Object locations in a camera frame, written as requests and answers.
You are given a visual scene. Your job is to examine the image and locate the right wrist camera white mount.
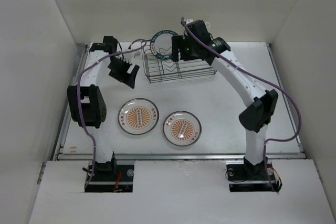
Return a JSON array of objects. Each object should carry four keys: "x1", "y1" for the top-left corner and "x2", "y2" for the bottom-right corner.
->
[{"x1": 184, "y1": 19, "x2": 195, "y2": 25}]

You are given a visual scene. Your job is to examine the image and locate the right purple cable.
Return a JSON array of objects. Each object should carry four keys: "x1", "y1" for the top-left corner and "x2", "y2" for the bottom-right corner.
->
[{"x1": 180, "y1": 17, "x2": 302, "y2": 192}]

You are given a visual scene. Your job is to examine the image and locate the right side rail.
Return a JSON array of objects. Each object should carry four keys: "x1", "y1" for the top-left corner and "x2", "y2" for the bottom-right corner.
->
[{"x1": 266, "y1": 43, "x2": 305, "y2": 153}]

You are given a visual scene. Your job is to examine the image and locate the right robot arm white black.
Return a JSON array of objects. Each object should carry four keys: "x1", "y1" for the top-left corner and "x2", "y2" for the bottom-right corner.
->
[{"x1": 172, "y1": 18, "x2": 278, "y2": 180}]

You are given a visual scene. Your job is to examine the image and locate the purple cable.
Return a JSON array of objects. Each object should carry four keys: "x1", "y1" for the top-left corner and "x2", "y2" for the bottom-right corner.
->
[
  {"x1": 76, "y1": 38, "x2": 148, "y2": 185},
  {"x1": 180, "y1": 17, "x2": 302, "y2": 192}
]

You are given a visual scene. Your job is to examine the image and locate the aluminium front rail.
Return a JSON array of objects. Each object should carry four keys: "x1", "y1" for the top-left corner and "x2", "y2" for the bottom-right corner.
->
[{"x1": 57, "y1": 152, "x2": 306, "y2": 161}]

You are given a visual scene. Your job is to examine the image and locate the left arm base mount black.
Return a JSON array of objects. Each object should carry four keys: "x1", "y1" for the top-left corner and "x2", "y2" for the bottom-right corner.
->
[{"x1": 84, "y1": 163, "x2": 134, "y2": 193}]

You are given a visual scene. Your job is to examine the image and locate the rearmost teal lettered plate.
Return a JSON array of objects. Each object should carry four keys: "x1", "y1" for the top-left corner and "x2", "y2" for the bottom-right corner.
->
[{"x1": 150, "y1": 29, "x2": 178, "y2": 60}]

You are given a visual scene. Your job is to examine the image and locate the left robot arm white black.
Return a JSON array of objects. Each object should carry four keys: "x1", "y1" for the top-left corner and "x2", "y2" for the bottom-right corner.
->
[{"x1": 67, "y1": 36, "x2": 147, "y2": 183}]

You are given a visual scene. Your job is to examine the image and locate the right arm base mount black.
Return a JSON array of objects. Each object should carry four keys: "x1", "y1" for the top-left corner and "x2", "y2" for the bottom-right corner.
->
[{"x1": 225, "y1": 158, "x2": 282, "y2": 193}]

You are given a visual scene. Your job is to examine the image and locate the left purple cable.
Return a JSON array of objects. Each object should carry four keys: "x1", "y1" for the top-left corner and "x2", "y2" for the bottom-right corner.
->
[{"x1": 76, "y1": 38, "x2": 148, "y2": 185}]

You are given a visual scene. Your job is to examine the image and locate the left side rail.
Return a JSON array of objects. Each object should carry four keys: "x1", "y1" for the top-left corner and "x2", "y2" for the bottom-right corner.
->
[{"x1": 36, "y1": 44, "x2": 89, "y2": 184}]

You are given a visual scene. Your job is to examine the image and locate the red rim plate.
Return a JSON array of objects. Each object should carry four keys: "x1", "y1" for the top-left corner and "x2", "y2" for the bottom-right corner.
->
[{"x1": 118, "y1": 98, "x2": 159, "y2": 135}]

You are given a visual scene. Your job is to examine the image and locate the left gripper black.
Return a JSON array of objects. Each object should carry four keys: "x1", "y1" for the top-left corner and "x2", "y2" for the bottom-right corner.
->
[{"x1": 108, "y1": 57, "x2": 139, "y2": 88}]

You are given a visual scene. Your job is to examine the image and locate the grey wire dish rack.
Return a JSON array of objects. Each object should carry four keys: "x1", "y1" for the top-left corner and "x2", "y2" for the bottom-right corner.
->
[{"x1": 142, "y1": 46, "x2": 216, "y2": 83}]

